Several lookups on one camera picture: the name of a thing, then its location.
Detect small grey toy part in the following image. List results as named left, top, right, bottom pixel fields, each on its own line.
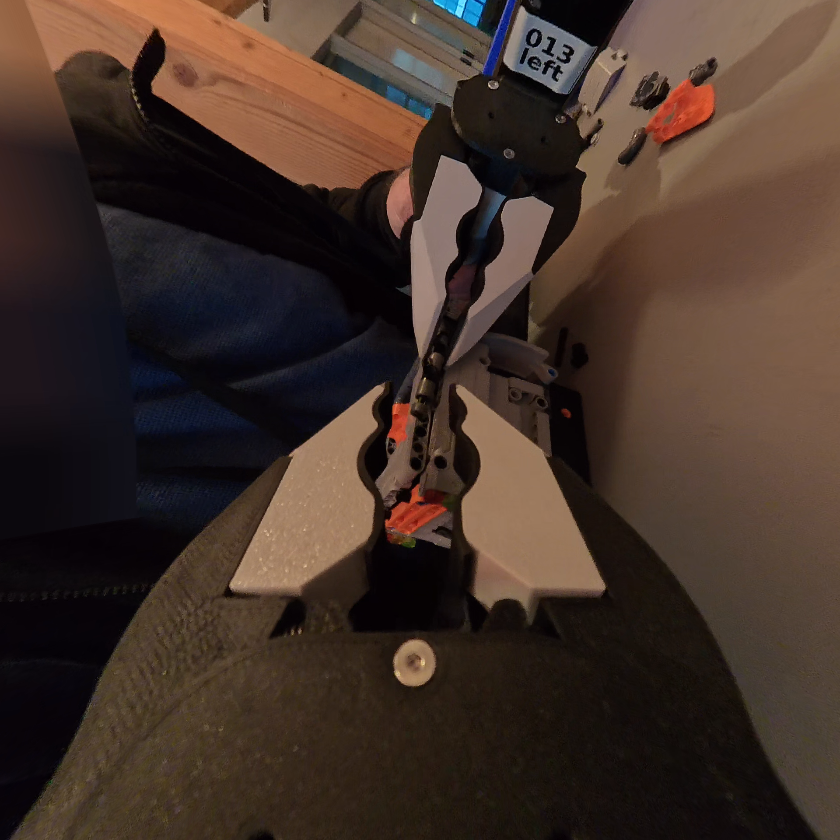
left=577, top=46, right=630, bottom=114

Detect person's blue trousers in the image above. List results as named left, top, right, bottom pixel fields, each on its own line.
left=95, top=204, right=424, bottom=532

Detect wooden beam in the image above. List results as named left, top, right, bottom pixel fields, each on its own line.
left=27, top=0, right=431, bottom=187

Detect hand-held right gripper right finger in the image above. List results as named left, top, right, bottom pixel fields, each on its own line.
left=451, top=384, right=609, bottom=613

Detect grey toy brick model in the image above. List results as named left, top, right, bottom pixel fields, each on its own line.
left=378, top=329, right=594, bottom=547

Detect person's left hand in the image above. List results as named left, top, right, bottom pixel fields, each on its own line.
left=386, top=168, right=416, bottom=246

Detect small orange toy part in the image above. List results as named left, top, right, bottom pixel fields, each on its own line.
left=645, top=79, right=720, bottom=144

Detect person's left forearm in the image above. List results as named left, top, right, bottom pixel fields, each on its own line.
left=300, top=168, right=416, bottom=296

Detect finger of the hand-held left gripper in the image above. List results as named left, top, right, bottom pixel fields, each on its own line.
left=407, top=154, right=489, bottom=384
left=453, top=195, right=563, bottom=358

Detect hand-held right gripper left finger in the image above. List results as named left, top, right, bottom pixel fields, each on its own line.
left=230, top=384, right=396, bottom=607

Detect person's black jacket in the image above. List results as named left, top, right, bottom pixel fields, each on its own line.
left=53, top=29, right=410, bottom=322

